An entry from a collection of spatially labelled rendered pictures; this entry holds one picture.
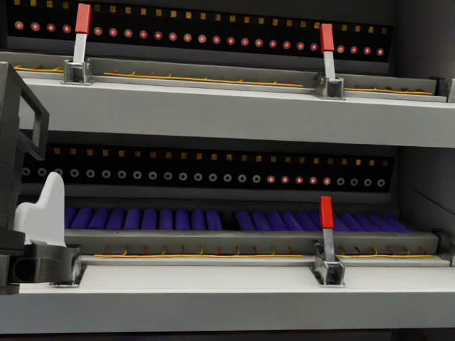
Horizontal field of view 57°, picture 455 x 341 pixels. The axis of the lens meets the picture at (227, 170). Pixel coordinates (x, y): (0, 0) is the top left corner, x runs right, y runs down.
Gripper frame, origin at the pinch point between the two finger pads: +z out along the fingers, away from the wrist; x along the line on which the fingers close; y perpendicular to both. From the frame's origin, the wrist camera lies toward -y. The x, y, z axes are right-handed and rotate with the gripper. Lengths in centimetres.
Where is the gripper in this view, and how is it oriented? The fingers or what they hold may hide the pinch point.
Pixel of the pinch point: (17, 269)
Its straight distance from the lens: 29.8
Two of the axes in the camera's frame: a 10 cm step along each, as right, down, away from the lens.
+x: -9.9, -0.3, -1.3
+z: -1.3, 2.3, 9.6
